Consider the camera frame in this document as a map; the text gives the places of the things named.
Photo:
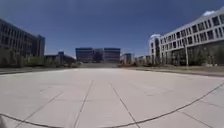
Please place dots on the distant pale building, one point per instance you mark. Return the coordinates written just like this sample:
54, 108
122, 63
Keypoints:
126, 59

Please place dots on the blue glass building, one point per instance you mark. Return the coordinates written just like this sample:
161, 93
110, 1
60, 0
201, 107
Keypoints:
83, 55

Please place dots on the pale stone paved plaza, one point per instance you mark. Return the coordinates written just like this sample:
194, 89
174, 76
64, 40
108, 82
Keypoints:
100, 95

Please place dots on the low building with blue tower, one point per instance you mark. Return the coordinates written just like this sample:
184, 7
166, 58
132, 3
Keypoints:
61, 57

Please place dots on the pole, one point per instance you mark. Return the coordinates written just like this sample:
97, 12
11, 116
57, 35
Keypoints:
186, 58

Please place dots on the white building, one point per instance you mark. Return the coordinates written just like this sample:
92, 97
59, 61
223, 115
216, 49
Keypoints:
196, 33

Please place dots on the dark grey long building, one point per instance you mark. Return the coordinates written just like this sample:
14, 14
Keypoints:
16, 40

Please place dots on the row of trees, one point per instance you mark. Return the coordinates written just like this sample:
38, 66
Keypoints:
10, 60

